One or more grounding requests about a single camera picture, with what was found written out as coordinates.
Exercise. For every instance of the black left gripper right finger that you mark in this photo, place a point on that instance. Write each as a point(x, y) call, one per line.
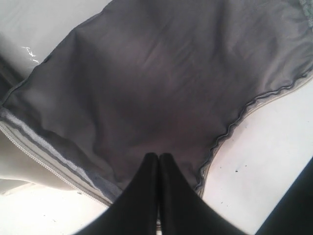
point(182, 211)

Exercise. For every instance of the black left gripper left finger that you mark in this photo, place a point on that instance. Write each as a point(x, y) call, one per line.
point(134, 212)

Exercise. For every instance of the cream fabric duffel bag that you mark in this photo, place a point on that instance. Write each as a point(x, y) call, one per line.
point(142, 76)

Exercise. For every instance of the clear plastic packing bag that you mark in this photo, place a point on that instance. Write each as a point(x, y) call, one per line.
point(31, 29)

